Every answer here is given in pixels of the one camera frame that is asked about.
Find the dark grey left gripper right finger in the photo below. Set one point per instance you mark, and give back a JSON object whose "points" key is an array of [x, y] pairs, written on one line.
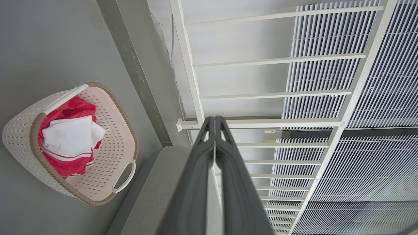
{"points": [[238, 189]]}

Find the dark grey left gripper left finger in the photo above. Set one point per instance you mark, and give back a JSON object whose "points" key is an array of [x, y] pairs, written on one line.
{"points": [[191, 189]]}

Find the cream perforated plastic laundry basket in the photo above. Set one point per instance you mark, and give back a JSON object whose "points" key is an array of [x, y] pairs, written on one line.
{"points": [[112, 130]]}

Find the grey fabric sofa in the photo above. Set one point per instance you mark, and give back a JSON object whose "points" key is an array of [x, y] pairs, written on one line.
{"points": [[153, 195]]}

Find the red garment with white stripes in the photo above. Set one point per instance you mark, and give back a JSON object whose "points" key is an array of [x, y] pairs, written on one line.
{"points": [[70, 166]]}

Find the white metal railing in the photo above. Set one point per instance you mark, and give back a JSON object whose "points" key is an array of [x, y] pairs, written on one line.
{"points": [[189, 65]]}

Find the grey concrete step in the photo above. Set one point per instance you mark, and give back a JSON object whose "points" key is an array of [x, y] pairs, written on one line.
{"points": [[130, 55]]}

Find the white louvred window blind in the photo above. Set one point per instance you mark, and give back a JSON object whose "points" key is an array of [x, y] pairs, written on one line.
{"points": [[385, 81]]}

